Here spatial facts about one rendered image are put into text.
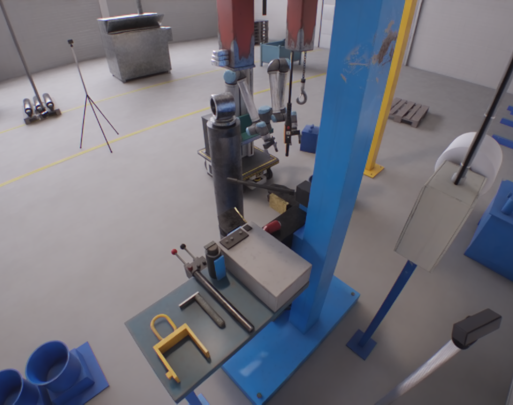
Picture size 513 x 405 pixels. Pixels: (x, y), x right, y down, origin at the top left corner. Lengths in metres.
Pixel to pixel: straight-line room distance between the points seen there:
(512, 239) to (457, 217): 2.09
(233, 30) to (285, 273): 1.01
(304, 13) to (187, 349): 1.53
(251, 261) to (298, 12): 1.15
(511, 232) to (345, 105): 2.52
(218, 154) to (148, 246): 1.62
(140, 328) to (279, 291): 0.62
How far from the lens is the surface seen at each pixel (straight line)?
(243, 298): 1.32
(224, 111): 1.72
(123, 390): 2.45
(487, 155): 1.49
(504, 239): 3.35
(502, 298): 3.44
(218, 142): 1.78
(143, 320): 1.35
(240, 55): 1.23
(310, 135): 4.40
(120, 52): 9.09
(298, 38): 1.46
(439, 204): 1.26
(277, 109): 3.13
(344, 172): 1.16
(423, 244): 1.39
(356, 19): 1.02
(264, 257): 1.29
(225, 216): 1.77
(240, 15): 1.21
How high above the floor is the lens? 2.19
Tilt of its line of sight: 40 degrees down
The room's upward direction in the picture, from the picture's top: straight up
